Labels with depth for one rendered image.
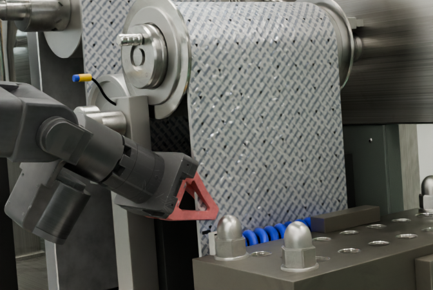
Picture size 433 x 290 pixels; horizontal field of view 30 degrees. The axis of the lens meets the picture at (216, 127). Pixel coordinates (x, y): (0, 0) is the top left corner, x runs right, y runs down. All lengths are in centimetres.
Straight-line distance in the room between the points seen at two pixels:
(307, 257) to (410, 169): 61
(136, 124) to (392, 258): 33
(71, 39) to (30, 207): 40
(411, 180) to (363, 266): 57
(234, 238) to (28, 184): 22
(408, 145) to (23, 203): 73
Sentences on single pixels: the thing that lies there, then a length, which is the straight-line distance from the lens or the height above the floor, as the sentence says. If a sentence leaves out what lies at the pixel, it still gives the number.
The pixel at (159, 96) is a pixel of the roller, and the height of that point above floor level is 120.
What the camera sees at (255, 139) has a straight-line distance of 96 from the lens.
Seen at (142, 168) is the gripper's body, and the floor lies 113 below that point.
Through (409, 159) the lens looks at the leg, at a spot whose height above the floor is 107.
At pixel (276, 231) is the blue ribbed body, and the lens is 94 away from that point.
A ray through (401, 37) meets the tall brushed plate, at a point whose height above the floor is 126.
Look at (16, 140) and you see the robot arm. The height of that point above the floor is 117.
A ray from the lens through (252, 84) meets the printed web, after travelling 95.
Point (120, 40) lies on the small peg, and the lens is 92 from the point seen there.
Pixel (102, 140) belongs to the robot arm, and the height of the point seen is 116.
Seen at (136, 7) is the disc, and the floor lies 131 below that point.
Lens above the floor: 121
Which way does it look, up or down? 3 degrees down
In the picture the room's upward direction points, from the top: 4 degrees counter-clockwise
